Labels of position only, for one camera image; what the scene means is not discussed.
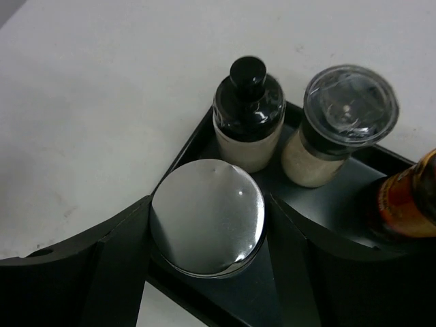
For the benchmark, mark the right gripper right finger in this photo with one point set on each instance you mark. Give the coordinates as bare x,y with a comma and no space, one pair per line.
324,279

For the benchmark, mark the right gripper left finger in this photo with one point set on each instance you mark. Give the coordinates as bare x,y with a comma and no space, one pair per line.
95,278

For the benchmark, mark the red-lid orange sauce jar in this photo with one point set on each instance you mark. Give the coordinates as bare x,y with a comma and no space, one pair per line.
402,206

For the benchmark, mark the silver-lid blue label shaker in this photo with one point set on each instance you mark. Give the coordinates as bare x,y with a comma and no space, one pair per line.
208,219

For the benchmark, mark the clear-lid spice grinder bottle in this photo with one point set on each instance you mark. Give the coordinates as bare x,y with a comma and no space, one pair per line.
345,108

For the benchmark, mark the black-cap white powder bottle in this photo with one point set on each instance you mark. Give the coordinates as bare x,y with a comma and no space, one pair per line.
248,114

